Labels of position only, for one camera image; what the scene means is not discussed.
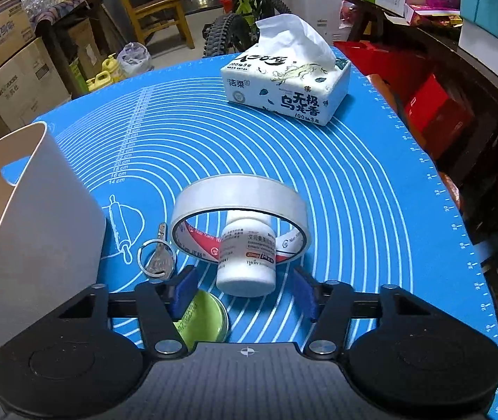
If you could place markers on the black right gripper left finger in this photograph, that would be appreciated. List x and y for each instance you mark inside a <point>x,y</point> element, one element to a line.
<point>159,306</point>

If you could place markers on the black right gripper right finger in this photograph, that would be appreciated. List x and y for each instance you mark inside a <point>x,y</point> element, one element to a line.
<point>329,306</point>

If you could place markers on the beige plastic storage bin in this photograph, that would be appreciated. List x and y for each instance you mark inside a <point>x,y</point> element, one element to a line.
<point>52,229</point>

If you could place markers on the green round tin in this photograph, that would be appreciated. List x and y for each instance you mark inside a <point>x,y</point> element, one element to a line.
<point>205,320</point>

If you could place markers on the white medicine bottle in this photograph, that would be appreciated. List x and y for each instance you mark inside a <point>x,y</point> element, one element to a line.
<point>246,261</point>

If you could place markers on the blue silicone baking mat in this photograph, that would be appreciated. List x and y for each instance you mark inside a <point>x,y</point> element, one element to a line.
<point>378,211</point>

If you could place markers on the white tape roll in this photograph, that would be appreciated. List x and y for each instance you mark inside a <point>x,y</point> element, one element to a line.
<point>251,193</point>

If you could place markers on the white tissue pack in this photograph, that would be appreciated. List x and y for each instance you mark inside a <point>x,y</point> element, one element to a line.
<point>291,71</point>

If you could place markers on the yellow oil jug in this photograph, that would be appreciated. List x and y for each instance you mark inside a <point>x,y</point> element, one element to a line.
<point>111,73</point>

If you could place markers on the white plastic bag on floor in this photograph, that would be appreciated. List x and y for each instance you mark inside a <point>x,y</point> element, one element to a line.
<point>134,59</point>

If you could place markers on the large stacked cardboard box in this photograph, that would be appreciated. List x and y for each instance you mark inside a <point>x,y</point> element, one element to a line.
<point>30,86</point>

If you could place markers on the wooden chair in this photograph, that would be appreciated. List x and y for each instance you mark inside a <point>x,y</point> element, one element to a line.
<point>156,16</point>

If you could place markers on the green children's bicycle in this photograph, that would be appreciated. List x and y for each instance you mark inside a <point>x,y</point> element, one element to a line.
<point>236,29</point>

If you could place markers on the silver key with ring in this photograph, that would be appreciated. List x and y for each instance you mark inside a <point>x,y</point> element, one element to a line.
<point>156,257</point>

